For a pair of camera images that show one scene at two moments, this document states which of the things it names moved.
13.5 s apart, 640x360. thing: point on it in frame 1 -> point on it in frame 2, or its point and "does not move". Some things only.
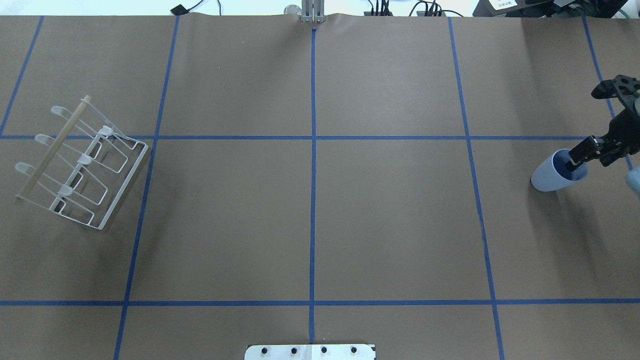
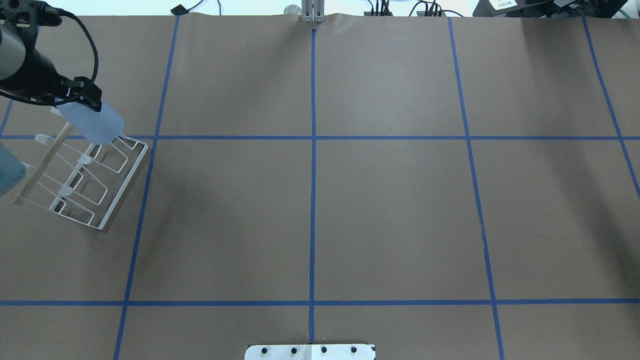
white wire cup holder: [86, 169] does not move
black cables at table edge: [380, 8] does not move
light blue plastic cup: [552, 174] -> [99, 127]
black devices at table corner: [585, 9] does not move
